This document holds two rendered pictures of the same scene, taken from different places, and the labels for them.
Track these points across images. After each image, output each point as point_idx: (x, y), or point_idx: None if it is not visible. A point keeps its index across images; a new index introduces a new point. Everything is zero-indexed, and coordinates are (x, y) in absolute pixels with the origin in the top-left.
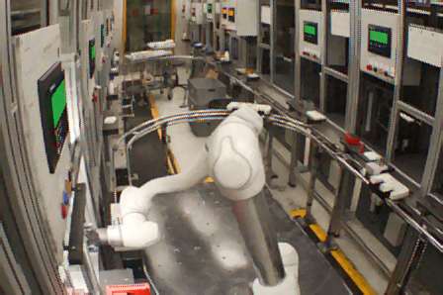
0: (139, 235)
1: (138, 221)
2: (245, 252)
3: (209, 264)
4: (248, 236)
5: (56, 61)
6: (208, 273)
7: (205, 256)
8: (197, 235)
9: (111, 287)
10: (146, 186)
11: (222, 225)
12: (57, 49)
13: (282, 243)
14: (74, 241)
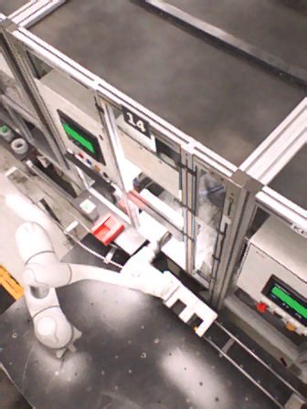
0: (128, 261)
1: (133, 267)
2: (103, 374)
3: (121, 340)
4: None
5: (95, 136)
6: (117, 330)
7: (131, 348)
8: (155, 375)
9: (119, 224)
10: (135, 277)
11: (144, 408)
12: (99, 134)
13: (47, 333)
14: (74, 159)
